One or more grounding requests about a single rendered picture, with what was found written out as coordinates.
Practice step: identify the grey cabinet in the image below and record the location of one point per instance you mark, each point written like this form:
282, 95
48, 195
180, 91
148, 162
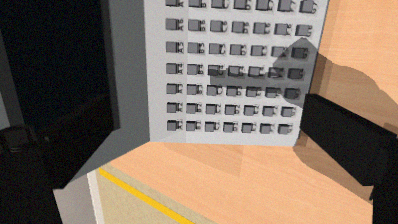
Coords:
218, 60

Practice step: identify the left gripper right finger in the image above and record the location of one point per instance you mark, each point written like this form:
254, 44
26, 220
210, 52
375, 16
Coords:
367, 151

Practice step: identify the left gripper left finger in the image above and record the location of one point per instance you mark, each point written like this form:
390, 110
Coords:
33, 164

